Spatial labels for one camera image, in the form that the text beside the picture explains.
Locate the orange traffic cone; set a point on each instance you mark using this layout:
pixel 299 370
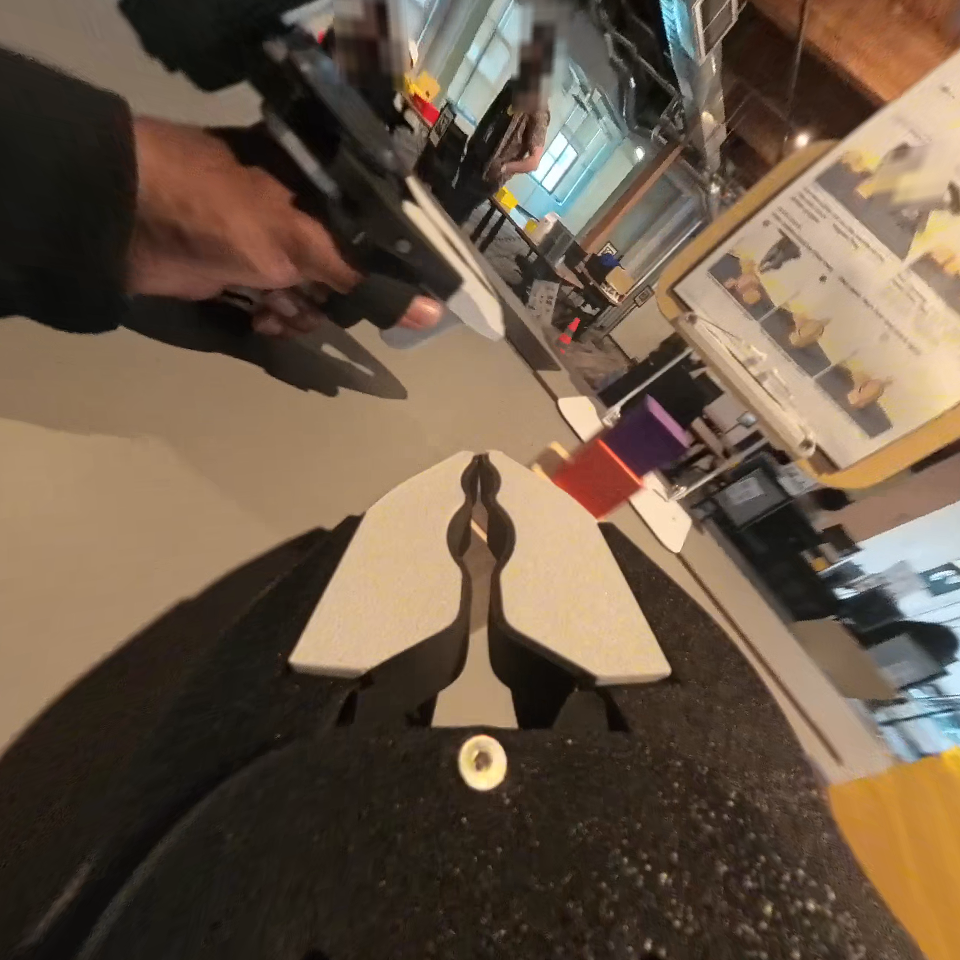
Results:
pixel 570 334

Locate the person's left hand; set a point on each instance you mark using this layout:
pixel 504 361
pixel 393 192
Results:
pixel 202 225

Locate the large yellow plastic bin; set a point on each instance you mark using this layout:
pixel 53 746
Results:
pixel 907 847

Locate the purple wooden cube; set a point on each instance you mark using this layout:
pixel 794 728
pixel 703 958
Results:
pixel 649 435

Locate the printed instruction sheet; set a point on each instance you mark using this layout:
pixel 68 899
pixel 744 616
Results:
pixel 840 247

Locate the person's left forearm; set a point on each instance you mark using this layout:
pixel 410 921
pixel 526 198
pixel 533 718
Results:
pixel 60 195

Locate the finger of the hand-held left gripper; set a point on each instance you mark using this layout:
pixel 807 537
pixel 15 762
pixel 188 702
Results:
pixel 476 292
pixel 420 339

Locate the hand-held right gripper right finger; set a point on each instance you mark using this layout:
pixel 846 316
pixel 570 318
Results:
pixel 577 592

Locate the white document holder stand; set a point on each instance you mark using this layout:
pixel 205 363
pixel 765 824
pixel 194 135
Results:
pixel 664 521

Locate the medium light wooden cube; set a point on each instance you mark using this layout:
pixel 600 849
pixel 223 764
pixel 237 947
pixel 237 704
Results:
pixel 551 457

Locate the red wooden cube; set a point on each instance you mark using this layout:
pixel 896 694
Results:
pixel 600 480

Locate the instruction sheet on clipboard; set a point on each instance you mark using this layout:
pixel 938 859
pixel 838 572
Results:
pixel 892 469

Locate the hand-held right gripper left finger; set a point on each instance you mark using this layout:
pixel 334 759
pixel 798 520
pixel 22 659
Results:
pixel 382 585

